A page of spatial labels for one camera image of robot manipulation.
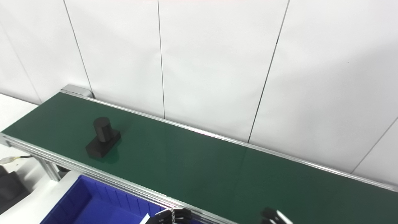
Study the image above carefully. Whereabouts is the aluminium conveyor support leg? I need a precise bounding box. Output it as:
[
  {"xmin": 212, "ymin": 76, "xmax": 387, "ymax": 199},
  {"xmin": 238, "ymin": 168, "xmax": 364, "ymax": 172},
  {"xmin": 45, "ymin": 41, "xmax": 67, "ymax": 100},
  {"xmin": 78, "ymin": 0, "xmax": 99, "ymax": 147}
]
[{"xmin": 33, "ymin": 156, "xmax": 61, "ymax": 182}]

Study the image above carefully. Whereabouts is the green conveyor belt aluminium frame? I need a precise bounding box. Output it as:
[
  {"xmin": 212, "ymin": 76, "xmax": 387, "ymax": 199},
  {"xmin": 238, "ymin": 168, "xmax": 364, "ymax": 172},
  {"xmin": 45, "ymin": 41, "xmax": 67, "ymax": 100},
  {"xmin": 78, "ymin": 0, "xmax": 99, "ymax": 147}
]
[{"xmin": 0, "ymin": 90, "xmax": 398, "ymax": 224}]

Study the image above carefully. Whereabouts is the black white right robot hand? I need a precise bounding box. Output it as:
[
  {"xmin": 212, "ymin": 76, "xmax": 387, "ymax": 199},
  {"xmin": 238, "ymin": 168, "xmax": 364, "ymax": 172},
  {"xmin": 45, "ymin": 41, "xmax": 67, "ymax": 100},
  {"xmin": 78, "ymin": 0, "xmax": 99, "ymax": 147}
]
[{"xmin": 261, "ymin": 208, "xmax": 293, "ymax": 224}]

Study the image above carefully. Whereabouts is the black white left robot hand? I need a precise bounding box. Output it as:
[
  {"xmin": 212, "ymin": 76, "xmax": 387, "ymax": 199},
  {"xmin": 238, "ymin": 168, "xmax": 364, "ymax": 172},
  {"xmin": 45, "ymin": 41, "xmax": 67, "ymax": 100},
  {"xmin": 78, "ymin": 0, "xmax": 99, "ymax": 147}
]
[{"xmin": 139, "ymin": 208, "xmax": 193, "ymax": 224}]

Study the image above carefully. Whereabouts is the blue plastic bin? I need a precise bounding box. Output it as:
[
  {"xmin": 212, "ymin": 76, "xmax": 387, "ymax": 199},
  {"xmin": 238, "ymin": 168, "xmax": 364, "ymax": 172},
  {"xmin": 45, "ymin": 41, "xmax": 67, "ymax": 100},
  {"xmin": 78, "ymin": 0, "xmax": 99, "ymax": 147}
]
[{"xmin": 40, "ymin": 175, "xmax": 165, "ymax": 224}]

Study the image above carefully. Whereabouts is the cable with white connector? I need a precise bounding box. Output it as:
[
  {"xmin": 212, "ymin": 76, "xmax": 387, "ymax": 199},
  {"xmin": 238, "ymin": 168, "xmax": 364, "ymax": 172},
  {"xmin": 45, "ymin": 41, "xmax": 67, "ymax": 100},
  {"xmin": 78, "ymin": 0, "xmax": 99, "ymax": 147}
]
[{"xmin": 0, "ymin": 155, "xmax": 33, "ymax": 165}]

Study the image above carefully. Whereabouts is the black cylinder block part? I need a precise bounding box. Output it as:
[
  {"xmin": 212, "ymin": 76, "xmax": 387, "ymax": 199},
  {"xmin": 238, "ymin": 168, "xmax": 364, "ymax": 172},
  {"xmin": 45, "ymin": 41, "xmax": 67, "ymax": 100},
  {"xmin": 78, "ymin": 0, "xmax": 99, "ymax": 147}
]
[{"xmin": 86, "ymin": 117, "xmax": 122, "ymax": 159}]

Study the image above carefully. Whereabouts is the grey conveyor end housing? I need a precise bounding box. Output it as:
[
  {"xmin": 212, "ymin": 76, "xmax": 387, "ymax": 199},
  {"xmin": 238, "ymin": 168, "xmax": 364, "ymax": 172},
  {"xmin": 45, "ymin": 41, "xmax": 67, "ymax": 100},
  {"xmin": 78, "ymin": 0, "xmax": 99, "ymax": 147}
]
[{"xmin": 61, "ymin": 85, "xmax": 94, "ymax": 98}]

